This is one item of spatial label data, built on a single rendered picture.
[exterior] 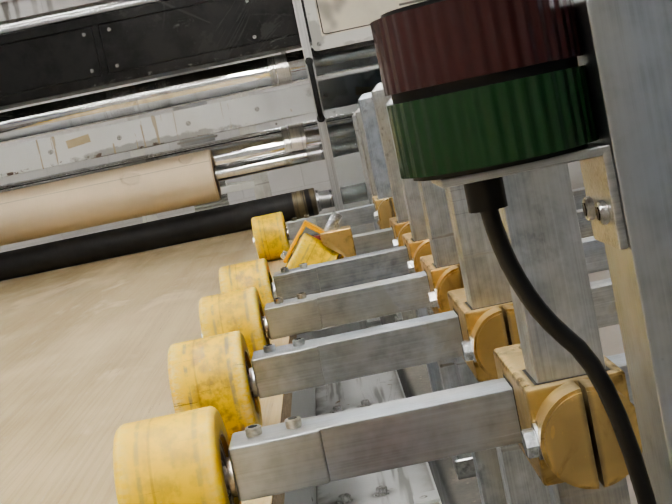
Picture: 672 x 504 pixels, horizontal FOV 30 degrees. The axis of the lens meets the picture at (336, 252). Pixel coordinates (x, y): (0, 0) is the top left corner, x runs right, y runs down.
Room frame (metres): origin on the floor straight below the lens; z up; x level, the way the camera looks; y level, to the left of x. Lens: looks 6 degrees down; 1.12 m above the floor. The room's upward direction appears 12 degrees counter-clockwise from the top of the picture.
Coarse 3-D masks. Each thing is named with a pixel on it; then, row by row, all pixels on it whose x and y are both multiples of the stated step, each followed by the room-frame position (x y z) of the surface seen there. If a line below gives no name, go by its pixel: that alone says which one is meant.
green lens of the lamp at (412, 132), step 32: (448, 96) 0.35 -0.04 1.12; (480, 96) 0.35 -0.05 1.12; (512, 96) 0.35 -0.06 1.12; (544, 96) 0.35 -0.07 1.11; (576, 96) 0.36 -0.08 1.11; (416, 128) 0.36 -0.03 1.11; (448, 128) 0.35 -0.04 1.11; (480, 128) 0.35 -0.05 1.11; (512, 128) 0.35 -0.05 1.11; (544, 128) 0.35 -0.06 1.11; (576, 128) 0.35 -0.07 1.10; (416, 160) 0.36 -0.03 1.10; (448, 160) 0.35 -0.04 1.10; (480, 160) 0.35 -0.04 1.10; (512, 160) 0.35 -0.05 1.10
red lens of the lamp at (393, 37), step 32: (448, 0) 0.35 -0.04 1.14; (480, 0) 0.35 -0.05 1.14; (512, 0) 0.35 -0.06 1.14; (544, 0) 0.35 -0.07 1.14; (384, 32) 0.36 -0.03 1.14; (416, 32) 0.35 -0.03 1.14; (448, 32) 0.35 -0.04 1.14; (480, 32) 0.35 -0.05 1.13; (512, 32) 0.35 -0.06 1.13; (544, 32) 0.35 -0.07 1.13; (576, 32) 0.36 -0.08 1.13; (384, 64) 0.37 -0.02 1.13; (416, 64) 0.36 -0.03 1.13; (448, 64) 0.35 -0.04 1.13; (480, 64) 0.35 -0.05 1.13; (512, 64) 0.35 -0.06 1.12
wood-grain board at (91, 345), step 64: (192, 256) 2.58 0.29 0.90; (256, 256) 2.29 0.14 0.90; (0, 320) 2.11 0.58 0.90; (64, 320) 1.91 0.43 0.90; (128, 320) 1.75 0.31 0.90; (192, 320) 1.62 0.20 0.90; (0, 384) 1.42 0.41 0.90; (64, 384) 1.32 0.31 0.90; (128, 384) 1.24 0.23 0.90; (0, 448) 1.06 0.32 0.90; (64, 448) 1.01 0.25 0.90
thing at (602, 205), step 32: (544, 64) 0.35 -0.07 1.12; (576, 64) 0.37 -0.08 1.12; (416, 96) 0.36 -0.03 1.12; (544, 160) 0.36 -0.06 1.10; (576, 160) 0.36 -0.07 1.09; (608, 160) 0.36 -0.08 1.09; (480, 192) 0.37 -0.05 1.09; (608, 192) 0.36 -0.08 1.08; (608, 224) 0.37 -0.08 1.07; (512, 256) 0.37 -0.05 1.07; (544, 320) 0.37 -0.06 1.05; (576, 352) 0.37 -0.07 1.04; (608, 384) 0.37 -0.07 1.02; (608, 416) 0.37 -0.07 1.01; (640, 480) 0.37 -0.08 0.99
